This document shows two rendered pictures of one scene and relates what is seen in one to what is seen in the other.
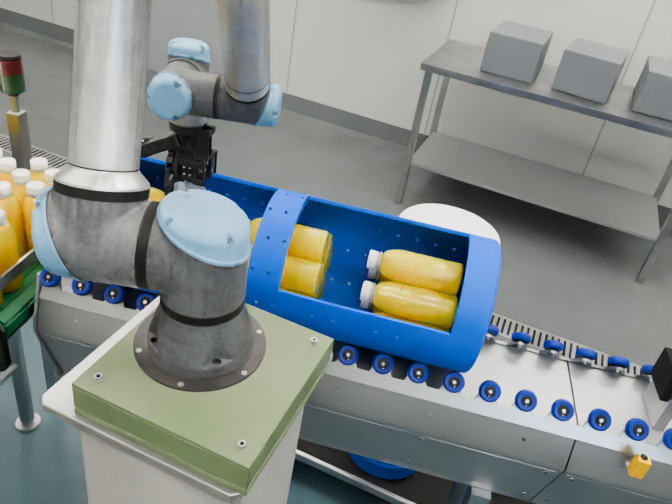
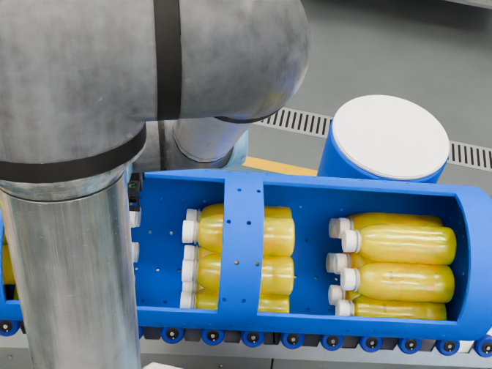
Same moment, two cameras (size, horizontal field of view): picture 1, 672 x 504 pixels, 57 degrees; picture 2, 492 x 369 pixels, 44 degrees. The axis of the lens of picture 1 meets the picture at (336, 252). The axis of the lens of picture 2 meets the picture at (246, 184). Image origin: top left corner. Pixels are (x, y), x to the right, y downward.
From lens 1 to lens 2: 0.56 m
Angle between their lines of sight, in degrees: 18
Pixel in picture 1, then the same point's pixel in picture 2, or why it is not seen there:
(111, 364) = not seen: outside the picture
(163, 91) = not seen: hidden behind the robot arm
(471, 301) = (481, 291)
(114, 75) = (103, 337)
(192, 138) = not seen: hidden behind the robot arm
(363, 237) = (318, 193)
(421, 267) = (410, 247)
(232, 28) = (216, 134)
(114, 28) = (92, 284)
